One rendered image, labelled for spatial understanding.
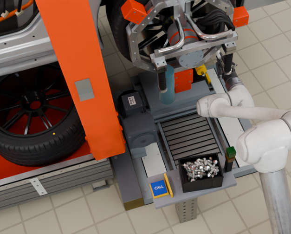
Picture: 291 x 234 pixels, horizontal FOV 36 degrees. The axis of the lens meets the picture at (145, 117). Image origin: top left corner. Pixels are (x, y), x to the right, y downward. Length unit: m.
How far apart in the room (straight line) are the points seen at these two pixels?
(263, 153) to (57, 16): 0.89
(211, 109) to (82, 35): 0.87
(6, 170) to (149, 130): 0.87
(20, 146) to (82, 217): 0.61
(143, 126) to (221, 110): 0.55
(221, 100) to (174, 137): 0.74
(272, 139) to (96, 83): 0.71
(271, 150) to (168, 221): 1.13
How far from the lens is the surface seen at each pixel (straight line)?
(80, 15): 1.51
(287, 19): 3.64
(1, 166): 2.74
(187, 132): 2.87
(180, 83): 2.56
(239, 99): 2.26
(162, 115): 2.83
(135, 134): 2.49
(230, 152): 2.13
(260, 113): 2.03
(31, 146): 2.46
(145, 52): 2.44
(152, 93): 2.84
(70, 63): 1.66
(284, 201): 1.83
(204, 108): 2.20
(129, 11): 2.06
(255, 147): 1.70
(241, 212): 2.72
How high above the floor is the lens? 2.53
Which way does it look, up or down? 57 degrees down
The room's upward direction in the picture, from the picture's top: 8 degrees counter-clockwise
